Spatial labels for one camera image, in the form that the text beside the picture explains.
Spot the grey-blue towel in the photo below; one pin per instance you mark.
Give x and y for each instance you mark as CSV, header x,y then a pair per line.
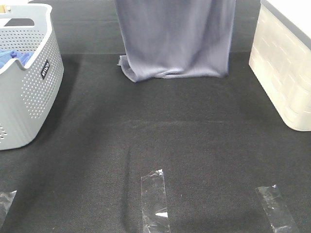
x,y
175,38

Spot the middle clear tape strip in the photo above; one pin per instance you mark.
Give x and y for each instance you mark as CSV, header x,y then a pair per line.
x,y
154,203

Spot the clear tape strip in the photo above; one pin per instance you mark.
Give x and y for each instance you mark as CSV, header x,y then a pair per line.
x,y
6,200
154,203
276,210

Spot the black basket label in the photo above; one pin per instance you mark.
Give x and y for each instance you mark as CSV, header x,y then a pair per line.
x,y
45,69

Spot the grey perforated laundry basket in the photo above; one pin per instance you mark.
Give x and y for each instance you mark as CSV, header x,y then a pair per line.
x,y
26,98

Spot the cream basket with grey rim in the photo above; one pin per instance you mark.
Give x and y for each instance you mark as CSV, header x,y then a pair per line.
x,y
281,59

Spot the right clear tape strip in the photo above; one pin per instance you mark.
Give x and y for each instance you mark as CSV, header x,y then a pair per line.
x,y
276,210

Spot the bright blue cloth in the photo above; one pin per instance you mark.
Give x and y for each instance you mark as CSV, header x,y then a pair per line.
x,y
6,55

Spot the left clear tape strip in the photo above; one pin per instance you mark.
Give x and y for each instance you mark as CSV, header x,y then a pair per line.
x,y
6,200

